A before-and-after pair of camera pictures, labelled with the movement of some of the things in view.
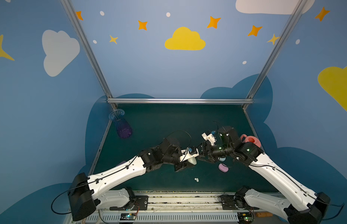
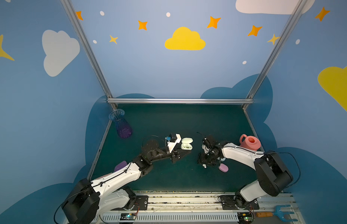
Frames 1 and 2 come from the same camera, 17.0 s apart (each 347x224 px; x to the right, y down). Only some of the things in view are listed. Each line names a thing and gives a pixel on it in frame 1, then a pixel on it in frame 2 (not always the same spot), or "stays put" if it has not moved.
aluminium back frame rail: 181,101 stays put
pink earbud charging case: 223,167 stays put
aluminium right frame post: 275,52 stays put
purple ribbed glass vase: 124,129 stays put
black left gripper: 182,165 -> 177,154
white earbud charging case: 192,160 -> 186,143
